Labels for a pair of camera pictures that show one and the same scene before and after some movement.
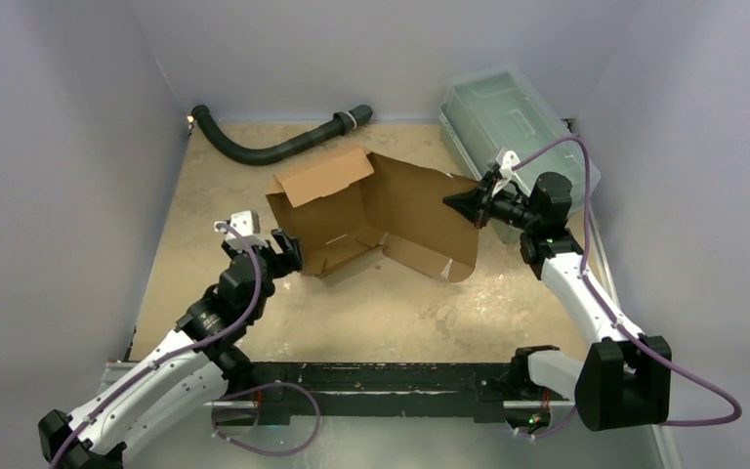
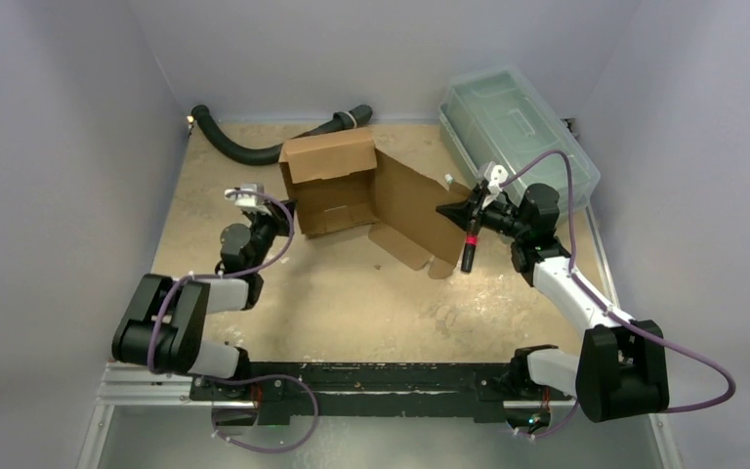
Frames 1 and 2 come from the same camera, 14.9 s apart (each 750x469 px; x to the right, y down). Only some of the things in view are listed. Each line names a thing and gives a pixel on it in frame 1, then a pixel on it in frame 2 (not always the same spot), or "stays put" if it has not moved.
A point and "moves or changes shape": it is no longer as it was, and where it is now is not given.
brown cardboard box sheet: (348, 204) moves or changes shape
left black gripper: (287, 261) -> (279, 217)
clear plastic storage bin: (487, 109) stays put
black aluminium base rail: (284, 391) stays put
